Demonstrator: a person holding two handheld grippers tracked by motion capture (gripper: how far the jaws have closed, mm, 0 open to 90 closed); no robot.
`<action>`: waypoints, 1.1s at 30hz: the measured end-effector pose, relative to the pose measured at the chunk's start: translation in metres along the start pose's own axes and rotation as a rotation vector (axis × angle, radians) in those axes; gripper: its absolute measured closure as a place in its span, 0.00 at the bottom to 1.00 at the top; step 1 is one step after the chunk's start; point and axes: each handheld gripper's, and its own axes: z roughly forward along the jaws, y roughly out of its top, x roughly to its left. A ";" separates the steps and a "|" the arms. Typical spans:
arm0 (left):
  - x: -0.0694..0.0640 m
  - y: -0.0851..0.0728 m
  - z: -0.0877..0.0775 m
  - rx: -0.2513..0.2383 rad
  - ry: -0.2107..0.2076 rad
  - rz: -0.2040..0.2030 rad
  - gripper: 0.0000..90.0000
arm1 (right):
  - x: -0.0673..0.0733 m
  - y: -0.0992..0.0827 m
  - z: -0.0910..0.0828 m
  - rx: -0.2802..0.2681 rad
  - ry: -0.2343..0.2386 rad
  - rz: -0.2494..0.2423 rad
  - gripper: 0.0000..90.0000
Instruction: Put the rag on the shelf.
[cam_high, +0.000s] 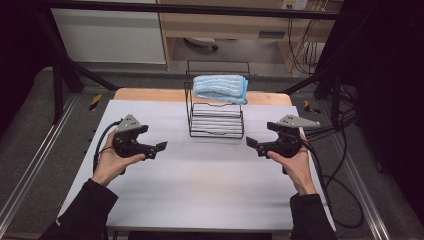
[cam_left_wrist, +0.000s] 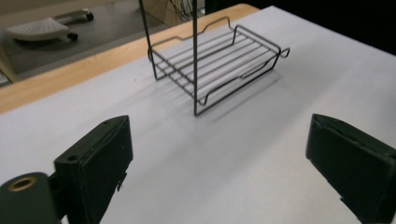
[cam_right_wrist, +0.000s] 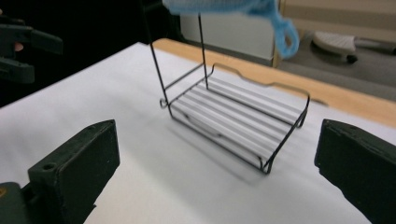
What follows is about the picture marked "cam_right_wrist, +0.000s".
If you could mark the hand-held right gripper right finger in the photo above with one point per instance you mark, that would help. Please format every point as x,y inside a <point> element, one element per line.
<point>361,168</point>

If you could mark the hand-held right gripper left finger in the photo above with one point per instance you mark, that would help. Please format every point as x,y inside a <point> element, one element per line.
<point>77,168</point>

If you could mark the blue striped cloth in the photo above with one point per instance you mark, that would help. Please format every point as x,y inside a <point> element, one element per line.
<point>218,6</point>

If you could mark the dark curtain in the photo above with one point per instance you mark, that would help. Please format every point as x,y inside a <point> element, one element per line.
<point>93,31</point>

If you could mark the white chair base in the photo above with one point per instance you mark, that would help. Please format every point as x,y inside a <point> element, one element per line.
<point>334,43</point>

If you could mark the wooden desk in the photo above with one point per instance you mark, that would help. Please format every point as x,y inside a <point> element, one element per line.
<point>342,18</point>

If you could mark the white cabinet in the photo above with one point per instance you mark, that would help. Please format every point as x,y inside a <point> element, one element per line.
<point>233,34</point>

